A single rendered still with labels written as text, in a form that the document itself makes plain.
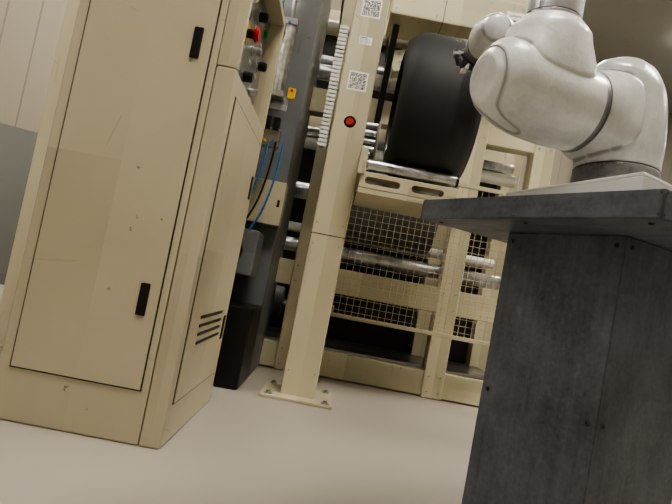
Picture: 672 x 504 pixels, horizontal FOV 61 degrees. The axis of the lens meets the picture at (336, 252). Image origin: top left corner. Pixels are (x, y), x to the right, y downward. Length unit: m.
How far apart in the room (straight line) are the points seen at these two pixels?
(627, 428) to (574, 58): 0.62
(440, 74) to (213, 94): 0.94
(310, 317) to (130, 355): 0.91
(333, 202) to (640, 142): 1.27
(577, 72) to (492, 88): 0.15
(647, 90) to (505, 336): 0.51
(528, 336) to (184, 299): 0.75
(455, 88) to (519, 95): 1.07
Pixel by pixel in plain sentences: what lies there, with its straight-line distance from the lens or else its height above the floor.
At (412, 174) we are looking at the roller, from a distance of 2.13.
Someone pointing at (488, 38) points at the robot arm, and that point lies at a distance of 1.62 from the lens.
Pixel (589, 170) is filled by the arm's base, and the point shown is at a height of 0.74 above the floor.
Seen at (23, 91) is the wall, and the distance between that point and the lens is 4.74.
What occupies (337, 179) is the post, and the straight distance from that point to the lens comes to 2.18.
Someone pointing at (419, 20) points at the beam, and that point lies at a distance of 2.71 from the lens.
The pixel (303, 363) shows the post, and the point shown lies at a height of 0.13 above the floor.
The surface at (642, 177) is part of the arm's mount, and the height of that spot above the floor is 0.70.
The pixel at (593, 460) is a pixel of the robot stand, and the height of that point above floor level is 0.25.
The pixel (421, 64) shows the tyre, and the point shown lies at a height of 1.25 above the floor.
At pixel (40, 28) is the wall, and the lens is 4.85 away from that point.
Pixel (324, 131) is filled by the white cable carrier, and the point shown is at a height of 1.01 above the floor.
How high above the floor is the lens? 0.45
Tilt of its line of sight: 3 degrees up
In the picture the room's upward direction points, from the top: 11 degrees clockwise
